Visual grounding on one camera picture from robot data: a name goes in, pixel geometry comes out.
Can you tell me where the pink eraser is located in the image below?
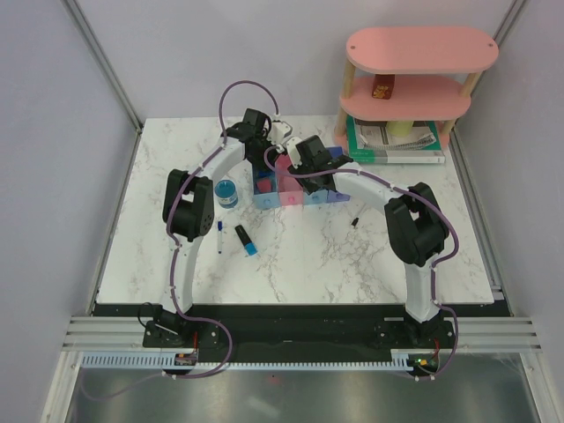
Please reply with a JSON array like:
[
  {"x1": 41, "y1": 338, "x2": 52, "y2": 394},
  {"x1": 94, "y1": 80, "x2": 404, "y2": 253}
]
[{"x1": 256, "y1": 177, "x2": 272, "y2": 194}]

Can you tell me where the aluminium frame rail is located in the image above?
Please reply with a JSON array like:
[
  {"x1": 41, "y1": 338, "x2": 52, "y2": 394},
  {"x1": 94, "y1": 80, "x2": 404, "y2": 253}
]
[{"x1": 63, "y1": 316, "x2": 542, "y2": 353}]

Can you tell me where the yellow cup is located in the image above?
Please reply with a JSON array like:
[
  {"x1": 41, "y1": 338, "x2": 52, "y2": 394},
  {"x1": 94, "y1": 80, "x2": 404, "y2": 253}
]
[{"x1": 386, "y1": 121, "x2": 414, "y2": 137}]

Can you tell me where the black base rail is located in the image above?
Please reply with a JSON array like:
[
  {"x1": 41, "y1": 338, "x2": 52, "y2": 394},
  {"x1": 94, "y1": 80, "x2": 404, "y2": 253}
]
[{"x1": 93, "y1": 300, "x2": 510, "y2": 350}]

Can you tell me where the blue round tape dispenser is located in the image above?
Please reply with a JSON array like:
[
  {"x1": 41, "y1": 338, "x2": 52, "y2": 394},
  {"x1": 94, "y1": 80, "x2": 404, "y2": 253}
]
[{"x1": 214, "y1": 179, "x2": 239, "y2": 209}]

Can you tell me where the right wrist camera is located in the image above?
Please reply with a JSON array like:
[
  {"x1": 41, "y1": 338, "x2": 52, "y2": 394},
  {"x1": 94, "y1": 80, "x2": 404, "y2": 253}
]
[{"x1": 285, "y1": 137, "x2": 302, "y2": 168}]

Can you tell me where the blue black highlighter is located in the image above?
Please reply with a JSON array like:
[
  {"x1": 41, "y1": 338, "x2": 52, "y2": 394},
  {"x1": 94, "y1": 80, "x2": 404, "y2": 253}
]
[{"x1": 234, "y1": 225, "x2": 257, "y2": 256}]

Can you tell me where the white cable duct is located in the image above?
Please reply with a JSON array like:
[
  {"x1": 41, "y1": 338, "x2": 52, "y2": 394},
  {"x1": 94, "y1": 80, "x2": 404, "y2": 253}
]
[{"x1": 80, "y1": 350, "x2": 437, "y2": 371}]

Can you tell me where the pink three-tier shelf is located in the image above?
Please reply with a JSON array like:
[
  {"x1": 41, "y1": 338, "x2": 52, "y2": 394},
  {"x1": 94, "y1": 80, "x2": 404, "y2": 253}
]
[{"x1": 334, "y1": 26, "x2": 499, "y2": 146}]

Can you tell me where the red small box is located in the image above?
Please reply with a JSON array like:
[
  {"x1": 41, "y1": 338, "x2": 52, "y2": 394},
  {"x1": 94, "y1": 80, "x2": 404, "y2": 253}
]
[{"x1": 372, "y1": 74, "x2": 396, "y2": 100}]

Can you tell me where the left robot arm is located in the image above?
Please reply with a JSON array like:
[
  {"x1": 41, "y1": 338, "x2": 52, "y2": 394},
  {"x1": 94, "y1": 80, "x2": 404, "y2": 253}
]
[{"x1": 161, "y1": 109, "x2": 292, "y2": 315}]

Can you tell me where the blue white pen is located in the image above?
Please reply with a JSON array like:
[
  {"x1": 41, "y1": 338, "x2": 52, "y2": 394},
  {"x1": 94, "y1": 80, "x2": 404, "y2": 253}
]
[{"x1": 217, "y1": 220, "x2": 223, "y2": 255}]

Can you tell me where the pink drawer bin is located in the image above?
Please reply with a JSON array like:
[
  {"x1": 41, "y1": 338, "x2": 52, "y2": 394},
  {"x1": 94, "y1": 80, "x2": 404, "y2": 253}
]
[{"x1": 275, "y1": 155, "x2": 304, "y2": 207}]

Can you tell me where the purple drawer bin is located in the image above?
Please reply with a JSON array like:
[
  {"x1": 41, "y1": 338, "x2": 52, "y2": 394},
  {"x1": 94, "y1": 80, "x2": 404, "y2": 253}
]
[{"x1": 327, "y1": 146, "x2": 350, "y2": 203}]

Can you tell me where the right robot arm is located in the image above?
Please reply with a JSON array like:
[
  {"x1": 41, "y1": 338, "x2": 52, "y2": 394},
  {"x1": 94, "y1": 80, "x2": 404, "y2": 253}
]
[{"x1": 286, "y1": 136, "x2": 449, "y2": 347}]

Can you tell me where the green book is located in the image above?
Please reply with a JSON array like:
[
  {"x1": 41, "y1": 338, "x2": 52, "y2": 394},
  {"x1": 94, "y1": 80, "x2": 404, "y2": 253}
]
[{"x1": 346, "y1": 116, "x2": 446, "y2": 165}]

